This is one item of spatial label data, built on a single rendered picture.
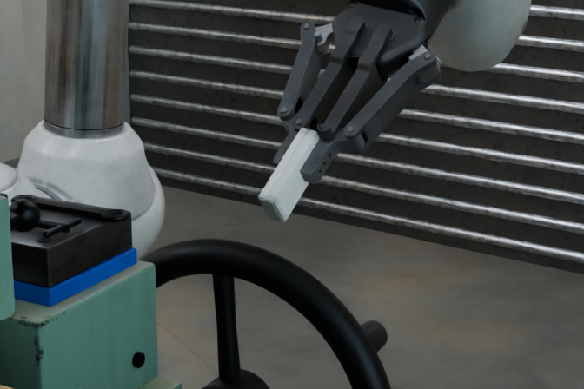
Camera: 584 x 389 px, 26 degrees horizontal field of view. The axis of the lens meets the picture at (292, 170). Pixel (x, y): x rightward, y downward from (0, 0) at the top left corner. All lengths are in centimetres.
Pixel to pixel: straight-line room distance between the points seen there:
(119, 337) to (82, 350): 4
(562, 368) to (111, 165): 184
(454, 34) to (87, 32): 51
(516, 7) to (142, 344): 50
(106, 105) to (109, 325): 72
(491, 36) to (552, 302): 245
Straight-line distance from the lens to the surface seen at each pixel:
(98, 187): 157
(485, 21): 120
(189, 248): 99
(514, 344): 332
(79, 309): 86
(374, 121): 98
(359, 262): 388
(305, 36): 105
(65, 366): 86
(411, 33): 102
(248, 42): 435
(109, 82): 157
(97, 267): 88
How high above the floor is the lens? 126
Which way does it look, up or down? 15 degrees down
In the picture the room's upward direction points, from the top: straight up
